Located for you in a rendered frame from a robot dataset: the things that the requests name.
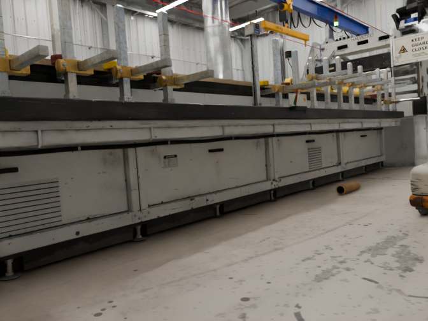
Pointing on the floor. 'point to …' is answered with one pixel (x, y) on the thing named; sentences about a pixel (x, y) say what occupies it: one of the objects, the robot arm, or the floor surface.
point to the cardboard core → (348, 187)
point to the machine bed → (156, 172)
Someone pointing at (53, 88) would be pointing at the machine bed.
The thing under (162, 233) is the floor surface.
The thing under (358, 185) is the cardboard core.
